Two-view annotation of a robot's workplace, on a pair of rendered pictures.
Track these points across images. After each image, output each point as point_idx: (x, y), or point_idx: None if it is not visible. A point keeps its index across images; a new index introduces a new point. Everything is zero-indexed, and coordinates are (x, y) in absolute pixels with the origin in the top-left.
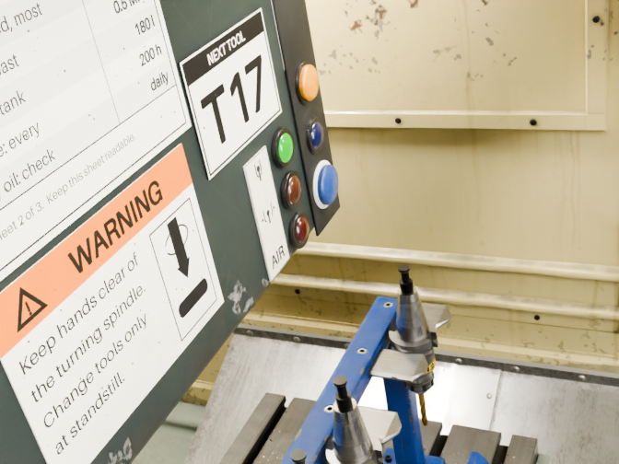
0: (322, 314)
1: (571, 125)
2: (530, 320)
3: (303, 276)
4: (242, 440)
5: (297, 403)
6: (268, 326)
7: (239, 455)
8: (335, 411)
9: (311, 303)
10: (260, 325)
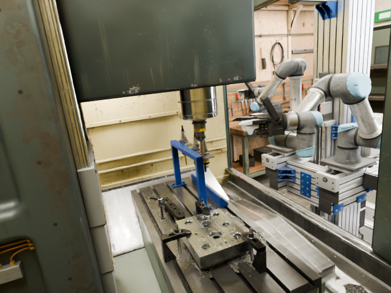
0: (129, 176)
1: None
2: (180, 160)
3: (124, 165)
4: (135, 196)
5: (141, 188)
6: (113, 185)
7: (138, 197)
8: (195, 137)
9: (126, 174)
10: (110, 186)
